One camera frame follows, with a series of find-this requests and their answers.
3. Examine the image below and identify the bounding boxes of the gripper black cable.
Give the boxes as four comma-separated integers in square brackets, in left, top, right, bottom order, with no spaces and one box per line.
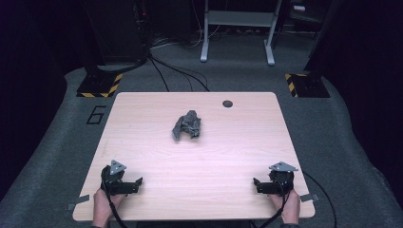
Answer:
[100,177,129,228]
[257,179,292,228]

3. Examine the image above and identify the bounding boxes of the person's left hand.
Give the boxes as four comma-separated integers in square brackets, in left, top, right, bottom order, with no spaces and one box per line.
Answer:
[92,188,126,228]

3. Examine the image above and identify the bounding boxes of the black cabinet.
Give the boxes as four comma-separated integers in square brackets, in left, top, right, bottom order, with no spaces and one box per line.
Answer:
[81,0,150,66]

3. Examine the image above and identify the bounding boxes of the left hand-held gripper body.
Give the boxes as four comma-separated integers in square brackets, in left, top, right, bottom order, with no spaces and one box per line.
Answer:
[100,160,135,196]

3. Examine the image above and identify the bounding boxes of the grey cloth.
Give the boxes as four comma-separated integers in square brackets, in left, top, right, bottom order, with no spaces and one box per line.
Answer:
[171,109,202,143]

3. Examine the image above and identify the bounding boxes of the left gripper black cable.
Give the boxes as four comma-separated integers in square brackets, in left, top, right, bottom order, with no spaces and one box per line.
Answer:
[100,177,129,228]

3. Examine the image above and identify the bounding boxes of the white metal desk frame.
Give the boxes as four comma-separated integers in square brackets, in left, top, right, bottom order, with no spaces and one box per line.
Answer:
[200,0,283,67]

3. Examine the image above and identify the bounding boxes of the grey tape strip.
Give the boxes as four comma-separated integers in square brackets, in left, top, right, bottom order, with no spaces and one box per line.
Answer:
[65,194,91,212]
[298,193,320,203]

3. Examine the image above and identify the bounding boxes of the black cable beside table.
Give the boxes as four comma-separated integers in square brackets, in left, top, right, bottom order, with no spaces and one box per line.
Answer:
[302,170,338,228]

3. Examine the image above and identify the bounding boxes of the black floor cables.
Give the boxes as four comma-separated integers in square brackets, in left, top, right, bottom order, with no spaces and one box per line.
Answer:
[147,53,211,93]

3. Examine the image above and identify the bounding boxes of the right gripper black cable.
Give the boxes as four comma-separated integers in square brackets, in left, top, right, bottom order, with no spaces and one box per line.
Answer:
[257,179,292,228]

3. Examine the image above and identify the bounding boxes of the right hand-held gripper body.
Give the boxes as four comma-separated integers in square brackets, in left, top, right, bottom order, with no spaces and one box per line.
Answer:
[265,161,299,196]

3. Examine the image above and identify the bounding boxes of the black stand with striped base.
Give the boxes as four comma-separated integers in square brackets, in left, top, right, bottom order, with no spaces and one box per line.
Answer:
[283,0,345,99]
[76,0,124,99]

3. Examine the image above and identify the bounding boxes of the person's right hand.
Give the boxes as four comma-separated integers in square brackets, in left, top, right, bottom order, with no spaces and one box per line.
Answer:
[269,188,301,225]

